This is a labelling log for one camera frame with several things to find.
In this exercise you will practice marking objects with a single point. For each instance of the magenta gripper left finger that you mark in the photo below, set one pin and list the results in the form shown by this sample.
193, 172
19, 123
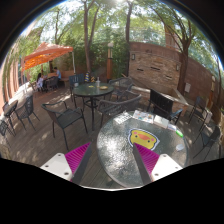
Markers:
70, 166

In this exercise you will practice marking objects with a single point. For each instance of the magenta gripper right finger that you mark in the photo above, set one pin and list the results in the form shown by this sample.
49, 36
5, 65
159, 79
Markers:
152, 166

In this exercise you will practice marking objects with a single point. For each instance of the round glass table near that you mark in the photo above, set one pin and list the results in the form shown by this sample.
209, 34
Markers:
116, 154

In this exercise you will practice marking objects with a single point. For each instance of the round glass table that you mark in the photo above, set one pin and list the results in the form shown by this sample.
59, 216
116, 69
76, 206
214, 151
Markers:
90, 91
116, 154

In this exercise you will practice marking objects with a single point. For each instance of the green small object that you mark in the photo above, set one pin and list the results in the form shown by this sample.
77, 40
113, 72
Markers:
179, 133

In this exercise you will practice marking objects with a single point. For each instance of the white box on table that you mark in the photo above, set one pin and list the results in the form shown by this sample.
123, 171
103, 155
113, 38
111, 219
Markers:
160, 121

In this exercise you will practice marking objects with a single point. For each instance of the printed leaflet papers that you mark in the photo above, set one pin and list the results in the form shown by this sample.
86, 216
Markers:
143, 116

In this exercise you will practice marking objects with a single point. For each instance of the dark metal chair left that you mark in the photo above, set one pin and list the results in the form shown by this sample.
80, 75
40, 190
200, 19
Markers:
62, 115

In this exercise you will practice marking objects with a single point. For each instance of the dark metal chair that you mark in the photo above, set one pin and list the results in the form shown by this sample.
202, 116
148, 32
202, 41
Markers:
128, 101
62, 115

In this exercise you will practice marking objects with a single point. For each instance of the black bench chair right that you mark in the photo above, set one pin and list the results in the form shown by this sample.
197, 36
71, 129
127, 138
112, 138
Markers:
162, 106

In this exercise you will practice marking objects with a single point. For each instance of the dark metal chair middle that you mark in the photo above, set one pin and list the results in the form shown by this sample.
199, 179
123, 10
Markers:
128, 101

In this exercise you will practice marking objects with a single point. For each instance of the dark chair far right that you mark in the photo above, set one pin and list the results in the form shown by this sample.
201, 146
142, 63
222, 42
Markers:
209, 135

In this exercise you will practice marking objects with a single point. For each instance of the dark chair far left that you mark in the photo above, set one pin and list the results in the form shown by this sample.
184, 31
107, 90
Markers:
26, 110

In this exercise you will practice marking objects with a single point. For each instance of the round glass table far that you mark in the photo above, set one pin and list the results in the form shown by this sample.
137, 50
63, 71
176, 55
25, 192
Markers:
90, 91

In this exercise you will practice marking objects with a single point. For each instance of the dark chair behind far table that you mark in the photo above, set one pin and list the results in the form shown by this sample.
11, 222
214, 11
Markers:
78, 78

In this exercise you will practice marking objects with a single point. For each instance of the seated person white shirt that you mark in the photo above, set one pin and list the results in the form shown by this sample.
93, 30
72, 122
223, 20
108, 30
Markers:
40, 82

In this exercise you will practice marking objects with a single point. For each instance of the seated person blue shirt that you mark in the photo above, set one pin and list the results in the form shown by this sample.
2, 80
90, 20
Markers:
58, 73

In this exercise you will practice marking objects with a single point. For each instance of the orange canopy tent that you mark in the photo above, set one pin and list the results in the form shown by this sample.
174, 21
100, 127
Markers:
45, 52

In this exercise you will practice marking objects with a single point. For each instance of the garden lamp post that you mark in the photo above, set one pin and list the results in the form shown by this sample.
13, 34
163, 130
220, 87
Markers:
109, 61

